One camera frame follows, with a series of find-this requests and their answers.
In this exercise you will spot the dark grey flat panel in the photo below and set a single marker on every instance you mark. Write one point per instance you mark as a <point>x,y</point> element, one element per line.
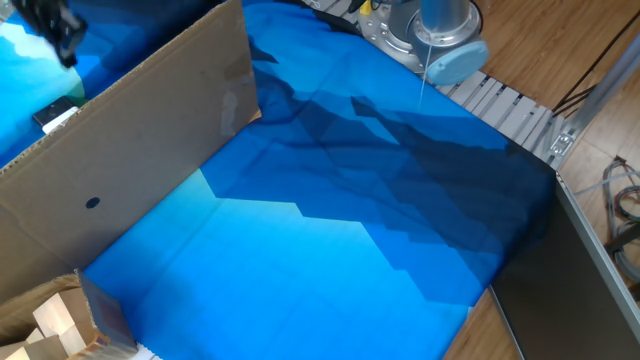
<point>550,300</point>

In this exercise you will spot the tall brown cardboard panel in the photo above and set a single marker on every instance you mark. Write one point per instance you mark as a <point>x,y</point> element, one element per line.
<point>125,165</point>

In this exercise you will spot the small yellow item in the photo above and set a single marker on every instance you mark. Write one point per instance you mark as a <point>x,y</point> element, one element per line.
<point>367,7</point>

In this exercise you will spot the white zip tie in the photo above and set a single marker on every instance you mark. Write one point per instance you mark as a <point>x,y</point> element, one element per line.
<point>425,75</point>

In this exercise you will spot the aluminium profile post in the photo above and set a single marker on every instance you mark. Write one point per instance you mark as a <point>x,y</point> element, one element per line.
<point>610,85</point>

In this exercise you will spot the open brown cardboard box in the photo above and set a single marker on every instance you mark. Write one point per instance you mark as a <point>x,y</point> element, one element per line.
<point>107,320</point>

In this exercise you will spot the blue mountain print cloth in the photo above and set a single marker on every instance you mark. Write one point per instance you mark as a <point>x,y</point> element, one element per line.
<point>325,250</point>

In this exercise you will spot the black and white button device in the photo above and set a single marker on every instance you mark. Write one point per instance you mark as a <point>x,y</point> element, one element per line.
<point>52,111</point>

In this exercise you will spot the light wooden block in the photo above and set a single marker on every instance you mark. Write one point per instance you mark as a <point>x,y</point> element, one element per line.
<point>75,340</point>
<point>55,312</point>
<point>40,352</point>

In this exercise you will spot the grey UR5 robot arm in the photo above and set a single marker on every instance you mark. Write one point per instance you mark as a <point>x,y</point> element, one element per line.
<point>445,20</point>

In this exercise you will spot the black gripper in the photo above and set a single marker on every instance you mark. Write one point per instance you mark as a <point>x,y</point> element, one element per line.
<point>42,12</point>

